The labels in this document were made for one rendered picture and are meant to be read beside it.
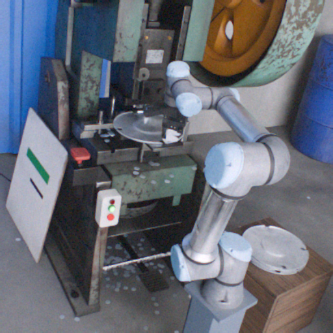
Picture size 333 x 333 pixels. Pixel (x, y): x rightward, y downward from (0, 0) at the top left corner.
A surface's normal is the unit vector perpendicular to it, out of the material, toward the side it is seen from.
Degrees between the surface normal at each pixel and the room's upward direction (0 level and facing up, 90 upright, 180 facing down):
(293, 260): 0
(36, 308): 0
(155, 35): 90
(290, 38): 104
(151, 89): 90
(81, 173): 90
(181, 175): 90
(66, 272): 0
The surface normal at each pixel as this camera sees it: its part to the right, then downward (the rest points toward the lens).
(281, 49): 0.40, 0.76
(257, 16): -0.86, 0.11
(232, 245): 0.28, -0.86
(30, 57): 0.47, 0.50
